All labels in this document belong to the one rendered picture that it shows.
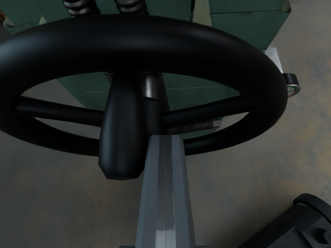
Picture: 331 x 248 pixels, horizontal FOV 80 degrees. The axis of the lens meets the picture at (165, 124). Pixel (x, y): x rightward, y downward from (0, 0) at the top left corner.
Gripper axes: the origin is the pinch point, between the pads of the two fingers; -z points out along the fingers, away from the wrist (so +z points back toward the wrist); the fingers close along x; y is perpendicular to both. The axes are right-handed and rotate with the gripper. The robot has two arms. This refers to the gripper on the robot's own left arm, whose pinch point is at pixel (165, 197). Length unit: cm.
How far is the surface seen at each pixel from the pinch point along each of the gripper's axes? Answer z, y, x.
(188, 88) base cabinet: -38.9, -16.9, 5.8
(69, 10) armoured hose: -13.6, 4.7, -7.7
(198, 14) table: -18.3, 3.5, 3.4
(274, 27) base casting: -30.2, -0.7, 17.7
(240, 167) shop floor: -58, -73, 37
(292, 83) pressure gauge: -29.0, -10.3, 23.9
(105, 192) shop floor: -49, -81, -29
